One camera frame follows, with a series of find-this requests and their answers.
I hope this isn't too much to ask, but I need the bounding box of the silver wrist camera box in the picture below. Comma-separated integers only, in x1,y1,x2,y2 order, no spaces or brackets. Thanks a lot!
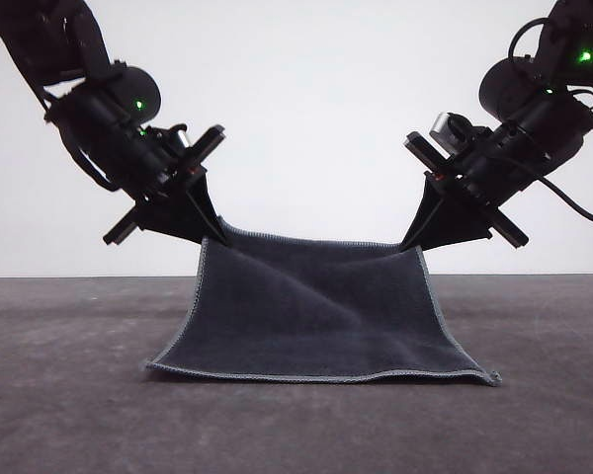
169,124,195,150
428,112,471,150

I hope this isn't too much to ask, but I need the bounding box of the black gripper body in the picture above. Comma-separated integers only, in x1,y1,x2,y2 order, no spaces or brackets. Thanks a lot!
403,92,593,250
52,91,227,248

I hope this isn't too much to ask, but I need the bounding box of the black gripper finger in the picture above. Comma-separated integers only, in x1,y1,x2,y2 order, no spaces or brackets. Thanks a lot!
402,194,492,253
135,193,224,247
179,167,229,245
398,172,447,249

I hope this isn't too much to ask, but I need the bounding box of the grey table cloth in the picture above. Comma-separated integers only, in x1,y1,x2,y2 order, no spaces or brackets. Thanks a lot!
0,274,593,474

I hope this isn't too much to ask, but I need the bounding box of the purple towel with grey hem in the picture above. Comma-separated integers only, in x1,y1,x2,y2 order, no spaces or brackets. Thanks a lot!
138,215,503,387

